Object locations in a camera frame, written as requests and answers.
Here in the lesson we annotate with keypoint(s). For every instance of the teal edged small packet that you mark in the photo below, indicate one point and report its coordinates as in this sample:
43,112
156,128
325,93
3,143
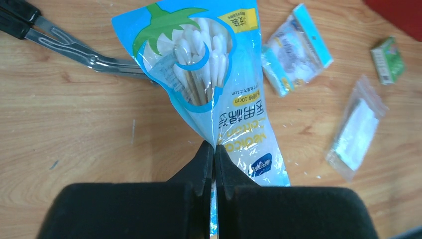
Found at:
295,53

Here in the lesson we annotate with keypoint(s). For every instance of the blue cotton swab packet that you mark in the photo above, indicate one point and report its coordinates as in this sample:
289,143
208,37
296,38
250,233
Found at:
206,54

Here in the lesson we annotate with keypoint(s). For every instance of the clear bag white gauze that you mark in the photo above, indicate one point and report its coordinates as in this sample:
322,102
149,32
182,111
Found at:
355,133

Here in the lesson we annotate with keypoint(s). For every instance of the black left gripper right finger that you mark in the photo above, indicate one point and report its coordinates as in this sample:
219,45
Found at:
246,210

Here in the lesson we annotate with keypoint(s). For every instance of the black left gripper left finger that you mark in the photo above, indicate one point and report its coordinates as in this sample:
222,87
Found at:
176,209

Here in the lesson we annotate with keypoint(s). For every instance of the small green box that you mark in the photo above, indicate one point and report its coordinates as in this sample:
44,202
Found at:
388,61

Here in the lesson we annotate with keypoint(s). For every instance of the black red medicine case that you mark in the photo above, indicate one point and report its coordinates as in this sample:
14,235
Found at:
404,14

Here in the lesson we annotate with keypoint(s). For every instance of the black handled scissors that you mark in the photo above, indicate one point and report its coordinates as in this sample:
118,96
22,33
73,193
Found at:
24,21

